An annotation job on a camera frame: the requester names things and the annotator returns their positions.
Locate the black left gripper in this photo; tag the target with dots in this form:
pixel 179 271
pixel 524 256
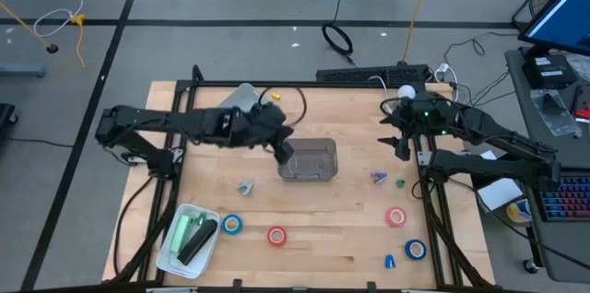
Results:
pixel 269 122

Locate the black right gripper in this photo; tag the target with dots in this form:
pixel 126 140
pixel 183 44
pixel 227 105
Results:
pixel 426 115

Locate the dark translucent plastic bin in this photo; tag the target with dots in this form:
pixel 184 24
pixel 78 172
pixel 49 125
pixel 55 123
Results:
pixel 313 159

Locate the purple staple remover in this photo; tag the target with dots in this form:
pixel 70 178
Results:
pixel 379 176

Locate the small green stapler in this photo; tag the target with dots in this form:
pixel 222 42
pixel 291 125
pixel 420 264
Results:
pixel 201 218
pixel 400 183

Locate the grey staple remover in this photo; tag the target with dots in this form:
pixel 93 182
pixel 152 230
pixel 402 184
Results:
pixel 245 188

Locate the small yellow stapler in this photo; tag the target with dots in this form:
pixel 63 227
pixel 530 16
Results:
pixel 276 97

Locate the pink red tape roll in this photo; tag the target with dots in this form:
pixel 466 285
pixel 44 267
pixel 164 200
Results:
pixel 388 217

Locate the light blue tape roll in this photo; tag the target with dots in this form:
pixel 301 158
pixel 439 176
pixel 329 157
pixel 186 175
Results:
pixel 224 224

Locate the dark blue tape roll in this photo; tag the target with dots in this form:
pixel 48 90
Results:
pixel 407 249

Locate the black stapler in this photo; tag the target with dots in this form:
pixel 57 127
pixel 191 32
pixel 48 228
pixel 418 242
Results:
pixel 198 242

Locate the mint green stapler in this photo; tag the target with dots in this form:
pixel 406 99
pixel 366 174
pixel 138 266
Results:
pixel 180 233

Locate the white plastic bin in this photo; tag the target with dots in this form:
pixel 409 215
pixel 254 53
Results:
pixel 168 263

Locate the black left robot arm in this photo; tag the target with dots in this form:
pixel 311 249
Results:
pixel 193 122

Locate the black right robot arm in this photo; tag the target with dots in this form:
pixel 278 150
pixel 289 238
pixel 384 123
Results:
pixel 488 166

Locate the white bulb lamp wooden base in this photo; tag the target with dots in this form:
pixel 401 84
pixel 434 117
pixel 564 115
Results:
pixel 406 91

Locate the black power strip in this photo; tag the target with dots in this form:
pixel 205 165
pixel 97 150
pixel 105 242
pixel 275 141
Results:
pixel 369 74

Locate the light grey plastic bin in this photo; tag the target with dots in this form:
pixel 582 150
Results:
pixel 242 95

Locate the white power plug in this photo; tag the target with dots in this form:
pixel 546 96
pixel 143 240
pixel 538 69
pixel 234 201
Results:
pixel 442 71

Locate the white paper sheet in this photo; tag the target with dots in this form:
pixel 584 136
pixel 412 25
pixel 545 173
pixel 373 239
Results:
pixel 500 196

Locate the clear plastic bag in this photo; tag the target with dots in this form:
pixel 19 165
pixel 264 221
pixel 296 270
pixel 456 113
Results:
pixel 555 113

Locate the black mini computer box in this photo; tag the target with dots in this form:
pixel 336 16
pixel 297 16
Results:
pixel 548 72

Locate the backlit keyboard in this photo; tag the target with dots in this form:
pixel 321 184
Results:
pixel 569 198

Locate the red hand tool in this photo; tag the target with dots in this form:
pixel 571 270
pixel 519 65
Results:
pixel 584 113

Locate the black caster wheel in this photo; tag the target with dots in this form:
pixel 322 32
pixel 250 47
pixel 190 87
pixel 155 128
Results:
pixel 531 266

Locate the grey desk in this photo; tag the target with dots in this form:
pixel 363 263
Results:
pixel 544 256

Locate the computer monitor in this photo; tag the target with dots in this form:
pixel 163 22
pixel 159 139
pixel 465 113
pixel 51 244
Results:
pixel 562 21

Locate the black round floor plug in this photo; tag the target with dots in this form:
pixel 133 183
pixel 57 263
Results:
pixel 52 48

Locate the grey cart base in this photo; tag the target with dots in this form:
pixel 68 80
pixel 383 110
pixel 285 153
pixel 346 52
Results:
pixel 20 70

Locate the black chair base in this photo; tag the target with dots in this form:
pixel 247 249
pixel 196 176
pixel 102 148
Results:
pixel 5 118

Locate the black aluminium table frame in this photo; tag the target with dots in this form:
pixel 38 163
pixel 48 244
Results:
pixel 322 85

